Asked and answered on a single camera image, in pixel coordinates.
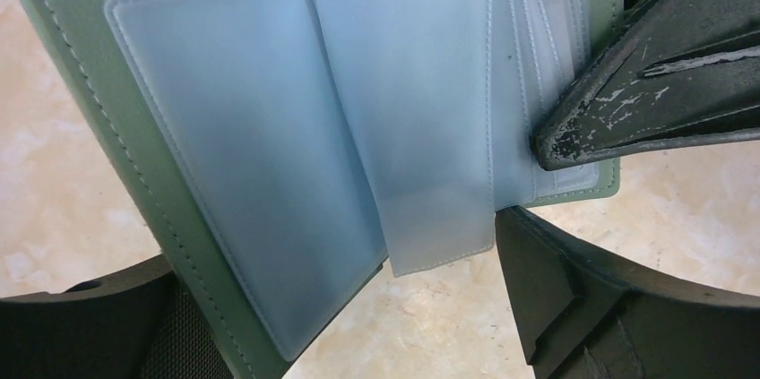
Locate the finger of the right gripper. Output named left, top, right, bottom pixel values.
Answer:
left=534, top=0, right=759, bottom=170

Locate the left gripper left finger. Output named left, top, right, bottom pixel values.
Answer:
left=1, top=255, right=232, bottom=378

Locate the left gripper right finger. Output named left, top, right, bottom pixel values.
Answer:
left=495, top=207, right=759, bottom=378

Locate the green card holder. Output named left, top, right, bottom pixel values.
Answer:
left=21, top=0, right=624, bottom=378

